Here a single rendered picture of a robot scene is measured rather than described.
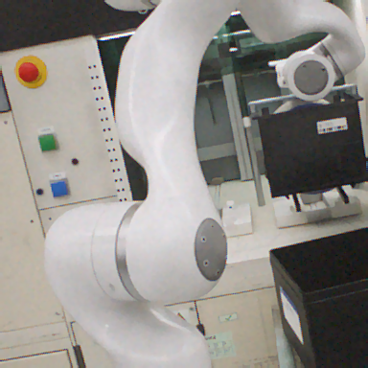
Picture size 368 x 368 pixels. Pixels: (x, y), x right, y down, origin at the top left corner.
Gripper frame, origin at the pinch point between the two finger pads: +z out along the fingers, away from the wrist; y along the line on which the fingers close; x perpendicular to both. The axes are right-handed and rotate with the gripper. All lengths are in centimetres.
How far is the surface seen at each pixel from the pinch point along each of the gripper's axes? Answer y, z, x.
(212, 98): -24, 80, -10
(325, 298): -5, -52, -33
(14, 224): -66, -10, -21
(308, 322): -8, -52, -37
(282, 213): -8.6, 12.3, -34.8
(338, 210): 5.1, 10.0, -35.9
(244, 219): -18.0, 12.3, -34.9
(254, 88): -10, 80, -9
